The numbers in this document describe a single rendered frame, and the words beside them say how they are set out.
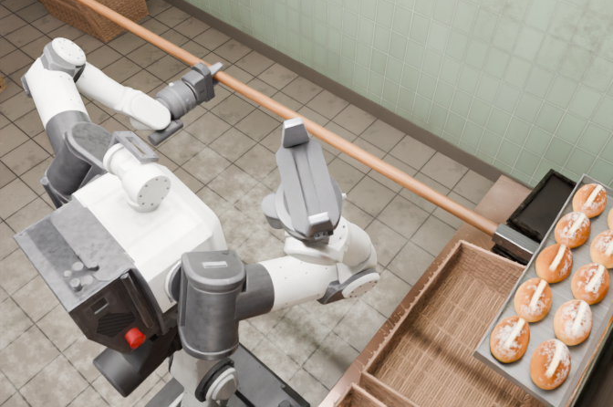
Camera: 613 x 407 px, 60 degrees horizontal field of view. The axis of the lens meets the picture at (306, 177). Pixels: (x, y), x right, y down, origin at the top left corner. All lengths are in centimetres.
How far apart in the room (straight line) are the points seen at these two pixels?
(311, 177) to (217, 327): 36
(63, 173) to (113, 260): 28
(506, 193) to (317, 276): 129
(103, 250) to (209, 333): 23
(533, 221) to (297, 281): 103
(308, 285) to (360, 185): 186
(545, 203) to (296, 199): 135
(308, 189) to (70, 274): 49
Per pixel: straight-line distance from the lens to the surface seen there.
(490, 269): 181
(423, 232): 268
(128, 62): 370
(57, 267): 99
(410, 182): 127
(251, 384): 210
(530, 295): 114
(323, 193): 61
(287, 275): 95
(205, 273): 87
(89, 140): 114
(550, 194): 191
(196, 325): 91
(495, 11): 245
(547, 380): 110
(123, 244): 97
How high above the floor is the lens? 217
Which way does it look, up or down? 50 degrees down
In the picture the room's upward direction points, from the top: straight up
